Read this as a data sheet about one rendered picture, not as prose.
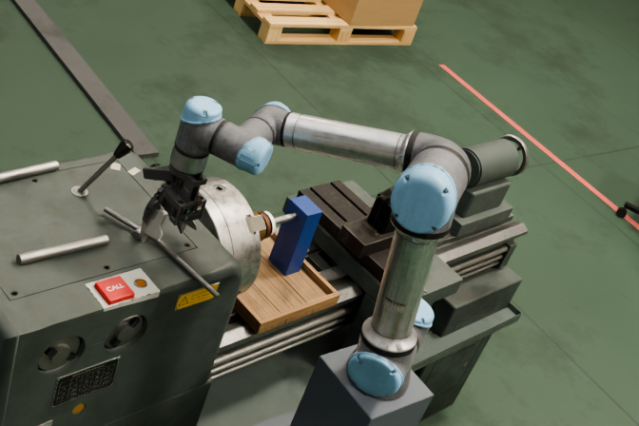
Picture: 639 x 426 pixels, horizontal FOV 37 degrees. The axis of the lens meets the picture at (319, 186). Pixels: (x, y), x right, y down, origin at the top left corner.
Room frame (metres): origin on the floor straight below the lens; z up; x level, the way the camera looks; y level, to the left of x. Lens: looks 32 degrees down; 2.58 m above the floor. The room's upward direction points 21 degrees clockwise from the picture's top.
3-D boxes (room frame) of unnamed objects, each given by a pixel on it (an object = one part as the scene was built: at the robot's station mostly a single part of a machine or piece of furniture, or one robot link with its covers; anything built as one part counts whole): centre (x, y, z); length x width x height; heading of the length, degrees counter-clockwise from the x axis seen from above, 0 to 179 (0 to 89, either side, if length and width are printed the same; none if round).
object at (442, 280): (2.47, -0.22, 0.90); 0.53 x 0.30 x 0.06; 53
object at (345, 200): (2.44, -0.17, 0.95); 0.43 x 0.18 x 0.04; 53
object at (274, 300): (2.15, 0.07, 0.89); 0.36 x 0.30 x 0.04; 53
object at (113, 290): (1.45, 0.31, 1.26); 0.06 x 0.06 x 0.02; 53
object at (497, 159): (2.91, -0.50, 1.01); 0.30 x 0.20 x 0.29; 143
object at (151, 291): (1.48, 0.30, 1.23); 0.13 x 0.08 x 0.06; 143
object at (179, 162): (1.65, 0.27, 1.50); 0.08 x 0.08 x 0.05
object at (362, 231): (2.38, -0.20, 1.00); 0.20 x 0.10 x 0.05; 143
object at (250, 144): (1.65, 0.17, 1.57); 0.11 x 0.11 x 0.08; 79
